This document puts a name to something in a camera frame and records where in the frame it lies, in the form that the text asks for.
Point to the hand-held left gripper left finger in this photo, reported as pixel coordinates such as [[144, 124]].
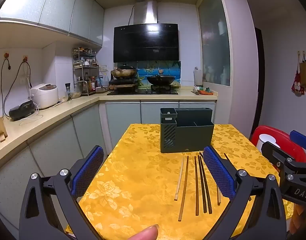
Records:
[[89, 170]]

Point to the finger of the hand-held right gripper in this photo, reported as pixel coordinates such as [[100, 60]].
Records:
[[303, 140], [274, 153]]

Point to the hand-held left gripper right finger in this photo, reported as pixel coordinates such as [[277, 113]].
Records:
[[218, 171]]

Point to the dark smooth chopstick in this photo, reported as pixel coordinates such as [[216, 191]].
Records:
[[226, 156]]

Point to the reddish brown chopstick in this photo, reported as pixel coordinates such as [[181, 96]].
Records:
[[196, 185]]

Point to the dark green utensil holder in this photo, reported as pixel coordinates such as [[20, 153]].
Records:
[[190, 137]]

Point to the person's left hand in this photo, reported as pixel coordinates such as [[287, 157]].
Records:
[[146, 233]]

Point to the red plastic stool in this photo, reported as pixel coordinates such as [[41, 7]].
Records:
[[290, 145]]

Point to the white plastic cup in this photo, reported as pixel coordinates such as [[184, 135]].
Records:
[[264, 141]]

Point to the yellow floral tablecloth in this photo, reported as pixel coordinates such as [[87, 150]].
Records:
[[138, 170]]

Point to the red floral hanging bag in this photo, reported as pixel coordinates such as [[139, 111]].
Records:
[[297, 83]]

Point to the brown hanging bag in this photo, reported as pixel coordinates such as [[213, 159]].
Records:
[[305, 73]]

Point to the orange cloth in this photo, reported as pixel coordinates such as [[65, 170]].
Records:
[[206, 92]]

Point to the black pepper grinder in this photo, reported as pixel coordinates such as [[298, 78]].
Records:
[[68, 91]]

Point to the kitchen knife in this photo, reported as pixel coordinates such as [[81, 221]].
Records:
[[195, 92]]

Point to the white rice cooker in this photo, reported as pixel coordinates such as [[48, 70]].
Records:
[[45, 96]]

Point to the black countertop appliance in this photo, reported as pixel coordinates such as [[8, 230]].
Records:
[[21, 111]]

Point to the black induction cooker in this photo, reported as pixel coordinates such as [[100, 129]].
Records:
[[123, 83]]

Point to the black glass gas stove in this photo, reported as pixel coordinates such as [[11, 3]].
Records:
[[143, 92]]

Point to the white plastic bottle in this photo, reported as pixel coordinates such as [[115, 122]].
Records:
[[198, 76]]

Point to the metal spice rack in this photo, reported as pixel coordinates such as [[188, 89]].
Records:
[[85, 72]]

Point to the golden lidded pan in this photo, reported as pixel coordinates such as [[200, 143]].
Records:
[[124, 72]]

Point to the black wok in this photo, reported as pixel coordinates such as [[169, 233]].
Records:
[[160, 79]]

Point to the blue printed backsplash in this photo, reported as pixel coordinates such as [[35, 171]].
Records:
[[148, 67]]

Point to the frosted glass window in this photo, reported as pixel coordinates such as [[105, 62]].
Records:
[[214, 37]]

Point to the black glass range hood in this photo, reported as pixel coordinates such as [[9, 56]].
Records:
[[146, 42]]

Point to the steel hood chimney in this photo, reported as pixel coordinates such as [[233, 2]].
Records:
[[146, 11]]

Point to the pale green wall cabinets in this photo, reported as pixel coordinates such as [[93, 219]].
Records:
[[55, 7]]

